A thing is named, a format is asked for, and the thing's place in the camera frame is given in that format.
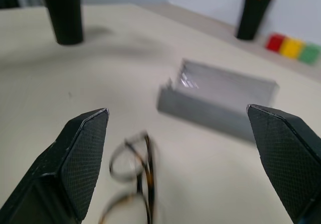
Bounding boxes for green block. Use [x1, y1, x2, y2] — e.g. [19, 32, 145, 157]
[298, 43, 321, 65]

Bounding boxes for yellow block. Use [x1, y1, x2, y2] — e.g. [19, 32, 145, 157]
[280, 38, 304, 60]

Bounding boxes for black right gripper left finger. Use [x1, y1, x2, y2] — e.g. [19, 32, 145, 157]
[0, 107, 110, 224]

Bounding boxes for black cup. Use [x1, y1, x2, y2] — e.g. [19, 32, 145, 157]
[235, 0, 274, 41]
[40, 0, 84, 45]

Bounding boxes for grey open glasses case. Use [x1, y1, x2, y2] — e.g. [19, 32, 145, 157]
[156, 58, 280, 144]

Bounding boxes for tortoiseshell eyeglasses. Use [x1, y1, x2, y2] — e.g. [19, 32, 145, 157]
[98, 131, 161, 224]

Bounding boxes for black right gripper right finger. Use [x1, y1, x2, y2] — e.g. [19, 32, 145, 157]
[246, 103, 321, 224]

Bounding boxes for red block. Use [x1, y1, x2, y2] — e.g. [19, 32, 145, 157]
[265, 33, 285, 53]

